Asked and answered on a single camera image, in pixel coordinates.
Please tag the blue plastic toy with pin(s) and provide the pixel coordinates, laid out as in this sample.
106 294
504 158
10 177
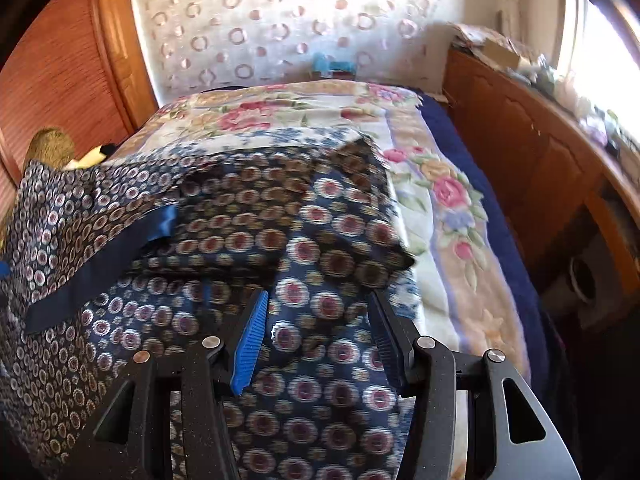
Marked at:
332 65

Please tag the floral folded cloth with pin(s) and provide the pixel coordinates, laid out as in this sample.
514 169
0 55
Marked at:
480 37

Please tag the floral bed blanket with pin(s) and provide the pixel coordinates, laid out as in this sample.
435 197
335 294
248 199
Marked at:
430 200

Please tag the window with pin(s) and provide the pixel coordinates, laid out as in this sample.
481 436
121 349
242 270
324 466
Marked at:
600 35

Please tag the wooden window cabinet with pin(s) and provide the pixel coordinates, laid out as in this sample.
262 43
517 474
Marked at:
545 160

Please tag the circle-patterned sheer curtain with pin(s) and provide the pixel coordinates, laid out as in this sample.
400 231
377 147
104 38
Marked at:
290 25

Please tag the cardboard box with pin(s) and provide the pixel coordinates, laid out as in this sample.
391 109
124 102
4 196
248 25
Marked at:
500 52

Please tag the white tissue pack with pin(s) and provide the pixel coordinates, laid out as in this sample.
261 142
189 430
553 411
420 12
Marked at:
595 122

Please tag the wooden louvered wardrobe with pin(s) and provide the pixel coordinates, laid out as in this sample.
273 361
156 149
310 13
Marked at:
65 75

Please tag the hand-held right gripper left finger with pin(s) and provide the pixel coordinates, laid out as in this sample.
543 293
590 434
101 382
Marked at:
247 345

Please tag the navy circle-patterned shirt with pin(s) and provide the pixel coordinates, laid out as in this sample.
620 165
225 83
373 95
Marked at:
240 285

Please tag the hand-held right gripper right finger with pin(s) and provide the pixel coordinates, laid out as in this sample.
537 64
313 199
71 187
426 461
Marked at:
387 340

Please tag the brown plush toy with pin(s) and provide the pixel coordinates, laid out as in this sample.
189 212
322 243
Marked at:
47 147

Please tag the yellow plush toy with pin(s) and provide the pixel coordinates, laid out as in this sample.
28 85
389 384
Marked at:
90 157

